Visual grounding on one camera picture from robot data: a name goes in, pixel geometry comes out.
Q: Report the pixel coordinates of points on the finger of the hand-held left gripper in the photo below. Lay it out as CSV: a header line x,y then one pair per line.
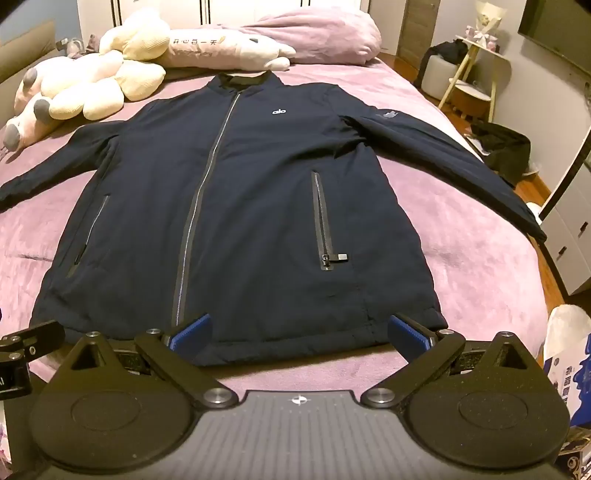
x,y
34,339

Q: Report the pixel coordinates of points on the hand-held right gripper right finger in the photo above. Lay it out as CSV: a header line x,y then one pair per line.
x,y
406,334

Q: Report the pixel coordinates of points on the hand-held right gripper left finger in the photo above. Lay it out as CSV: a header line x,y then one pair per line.
x,y
191,333

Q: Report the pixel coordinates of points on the navy zip jacket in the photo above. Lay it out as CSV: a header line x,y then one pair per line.
x,y
258,207

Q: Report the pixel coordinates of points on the black clothes on stool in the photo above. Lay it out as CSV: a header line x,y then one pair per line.
x,y
441,53

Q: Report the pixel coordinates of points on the purple bed blanket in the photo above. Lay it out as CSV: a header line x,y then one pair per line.
x,y
461,230

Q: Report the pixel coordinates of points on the white blue plastic bag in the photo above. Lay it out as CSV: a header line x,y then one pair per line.
x,y
570,350

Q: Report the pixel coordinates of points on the white drawer cabinet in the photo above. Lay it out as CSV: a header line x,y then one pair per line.
x,y
570,240

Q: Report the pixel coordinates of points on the black bag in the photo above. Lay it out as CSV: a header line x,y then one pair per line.
x,y
505,147

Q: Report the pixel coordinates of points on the white side table wooden legs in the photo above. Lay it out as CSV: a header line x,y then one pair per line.
x,y
478,99

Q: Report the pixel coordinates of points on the pink plush toy grey paws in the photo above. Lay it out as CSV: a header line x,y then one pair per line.
x,y
32,92

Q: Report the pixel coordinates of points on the cream flower plush toy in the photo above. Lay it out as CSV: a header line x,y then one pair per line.
x,y
106,94

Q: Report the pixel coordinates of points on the white round stool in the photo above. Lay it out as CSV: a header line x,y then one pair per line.
x,y
443,78

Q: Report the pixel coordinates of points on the brown headboard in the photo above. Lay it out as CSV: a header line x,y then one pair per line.
x,y
25,57

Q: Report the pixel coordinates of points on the long printed plush pillow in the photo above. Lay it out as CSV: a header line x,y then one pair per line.
x,y
217,48

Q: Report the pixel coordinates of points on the wooden door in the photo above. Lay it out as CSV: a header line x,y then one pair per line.
x,y
418,32

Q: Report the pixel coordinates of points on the pink pillow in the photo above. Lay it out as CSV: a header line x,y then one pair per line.
x,y
323,34

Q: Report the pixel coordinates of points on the wrapped flower bouquet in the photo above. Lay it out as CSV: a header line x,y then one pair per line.
x,y
485,25

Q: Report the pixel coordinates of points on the wall television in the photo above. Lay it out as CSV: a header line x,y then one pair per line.
x,y
561,32

